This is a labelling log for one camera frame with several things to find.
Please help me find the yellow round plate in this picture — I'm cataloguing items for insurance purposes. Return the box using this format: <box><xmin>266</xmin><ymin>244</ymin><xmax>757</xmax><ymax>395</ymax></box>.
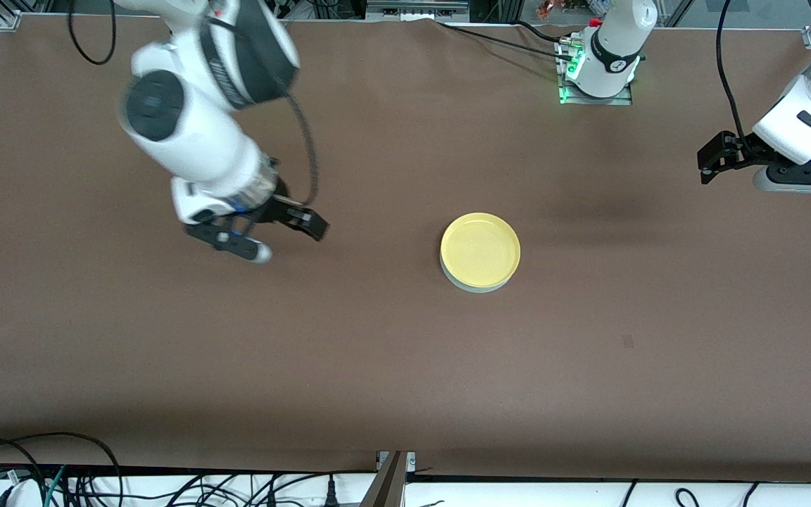
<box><xmin>439</xmin><ymin>212</ymin><xmax>522</xmax><ymax>290</ymax></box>

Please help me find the pale green round plate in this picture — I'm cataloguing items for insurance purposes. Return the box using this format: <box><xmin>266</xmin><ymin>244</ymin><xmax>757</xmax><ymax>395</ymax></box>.
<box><xmin>440</xmin><ymin>259</ymin><xmax>520</xmax><ymax>294</ymax></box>

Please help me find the brown table cover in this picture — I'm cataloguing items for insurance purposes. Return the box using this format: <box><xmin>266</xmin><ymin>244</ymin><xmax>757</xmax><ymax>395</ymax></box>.
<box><xmin>0</xmin><ymin>14</ymin><xmax>811</xmax><ymax>484</ymax></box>

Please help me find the white lower shelf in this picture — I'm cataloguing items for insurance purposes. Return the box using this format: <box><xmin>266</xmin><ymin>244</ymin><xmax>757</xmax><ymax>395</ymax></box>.
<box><xmin>0</xmin><ymin>470</ymin><xmax>811</xmax><ymax>507</ymax></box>

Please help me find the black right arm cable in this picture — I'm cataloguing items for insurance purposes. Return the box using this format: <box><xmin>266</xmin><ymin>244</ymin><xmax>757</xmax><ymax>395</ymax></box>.
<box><xmin>68</xmin><ymin>0</ymin><xmax>321</xmax><ymax>209</ymax></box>

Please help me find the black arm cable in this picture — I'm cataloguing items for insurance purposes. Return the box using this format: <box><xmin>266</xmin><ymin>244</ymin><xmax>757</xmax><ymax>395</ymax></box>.
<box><xmin>68</xmin><ymin>0</ymin><xmax>321</xmax><ymax>209</ymax></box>
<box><xmin>716</xmin><ymin>0</ymin><xmax>760</xmax><ymax>154</ymax></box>

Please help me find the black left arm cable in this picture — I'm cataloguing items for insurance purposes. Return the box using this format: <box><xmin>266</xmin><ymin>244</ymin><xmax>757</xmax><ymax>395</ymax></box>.
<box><xmin>716</xmin><ymin>0</ymin><xmax>760</xmax><ymax>154</ymax></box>

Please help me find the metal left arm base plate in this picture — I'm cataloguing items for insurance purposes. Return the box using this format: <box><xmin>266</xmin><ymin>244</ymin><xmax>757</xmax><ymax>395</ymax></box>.
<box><xmin>558</xmin><ymin>39</ymin><xmax>634</xmax><ymax>107</ymax></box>

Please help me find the metal rear rail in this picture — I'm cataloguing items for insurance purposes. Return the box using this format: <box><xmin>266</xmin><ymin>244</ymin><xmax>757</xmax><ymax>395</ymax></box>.
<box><xmin>366</xmin><ymin>0</ymin><xmax>470</xmax><ymax>23</ymax></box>

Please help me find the aluminium frame profile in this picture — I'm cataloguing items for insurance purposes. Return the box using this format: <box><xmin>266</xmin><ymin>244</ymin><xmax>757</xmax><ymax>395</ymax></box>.
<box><xmin>359</xmin><ymin>450</ymin><xmax>417</xmax><ymax>507</ymax></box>

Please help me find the black looped floor cable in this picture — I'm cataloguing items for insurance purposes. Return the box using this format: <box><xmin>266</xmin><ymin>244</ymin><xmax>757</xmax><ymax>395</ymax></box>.
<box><xmin>0</xmin><ymin>431</ymin><xmax>124</xmax><ymax>507</ymax></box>

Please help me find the green cable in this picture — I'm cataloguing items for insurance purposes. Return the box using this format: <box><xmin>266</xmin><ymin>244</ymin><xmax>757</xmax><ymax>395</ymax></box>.
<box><xmin>44</xmin><ymin>464</ymin><xmax>69</xmax><ymax>507</ymax></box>

